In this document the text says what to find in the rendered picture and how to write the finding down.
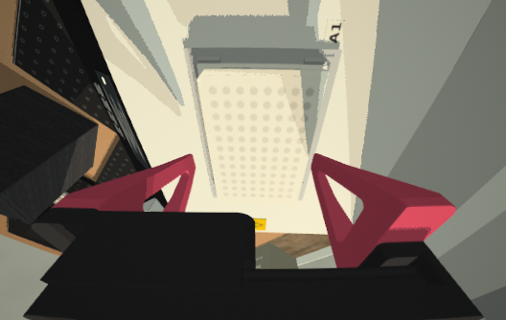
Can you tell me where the cream benchtop instrument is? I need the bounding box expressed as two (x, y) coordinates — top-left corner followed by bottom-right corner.
(53, 0), (506, 320)

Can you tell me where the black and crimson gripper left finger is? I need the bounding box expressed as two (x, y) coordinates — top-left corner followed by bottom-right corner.
(52, 154), (196, 212)

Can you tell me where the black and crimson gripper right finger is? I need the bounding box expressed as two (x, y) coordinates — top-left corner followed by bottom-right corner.
(310, 153), (456, 268)

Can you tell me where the white well plate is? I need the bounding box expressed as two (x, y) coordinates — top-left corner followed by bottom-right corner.
(196, 63), (330, 205)

